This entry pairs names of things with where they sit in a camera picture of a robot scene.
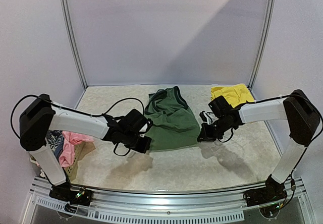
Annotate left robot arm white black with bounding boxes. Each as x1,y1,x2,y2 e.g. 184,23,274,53
19,94,152,201

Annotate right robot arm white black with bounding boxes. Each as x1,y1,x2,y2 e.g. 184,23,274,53
197,89,322,184

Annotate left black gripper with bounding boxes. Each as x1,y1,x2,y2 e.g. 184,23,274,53
122,131,152,154

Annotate aluminium front rail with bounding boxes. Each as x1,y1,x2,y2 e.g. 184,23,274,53
22,177,316,223

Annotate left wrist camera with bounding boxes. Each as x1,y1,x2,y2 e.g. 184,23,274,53
139,119,153,134

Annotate dark blue garment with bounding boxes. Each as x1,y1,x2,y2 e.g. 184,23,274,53
45,130,64,159

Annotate pink garment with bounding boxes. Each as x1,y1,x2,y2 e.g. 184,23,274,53
59,131,94,168

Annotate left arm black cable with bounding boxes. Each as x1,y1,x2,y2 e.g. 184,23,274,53
10,94,146,139

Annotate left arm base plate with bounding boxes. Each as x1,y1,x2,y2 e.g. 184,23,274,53
49,182,93,206

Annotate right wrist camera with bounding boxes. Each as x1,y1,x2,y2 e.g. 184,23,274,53
199,111,215,125

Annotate yellow shorts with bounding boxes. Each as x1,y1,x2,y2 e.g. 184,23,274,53
211,83,255,107

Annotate olive green garment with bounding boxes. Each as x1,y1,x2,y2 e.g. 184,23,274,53
144,86,200,152

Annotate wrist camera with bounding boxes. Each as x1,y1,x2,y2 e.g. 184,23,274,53
139,119,153,134
199,111,215,125

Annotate beige plastic laundry basket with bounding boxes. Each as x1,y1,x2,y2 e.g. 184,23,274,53
30,143,96,182

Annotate right aluminium frame post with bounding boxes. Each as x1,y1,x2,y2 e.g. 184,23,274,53
248,0,275,91

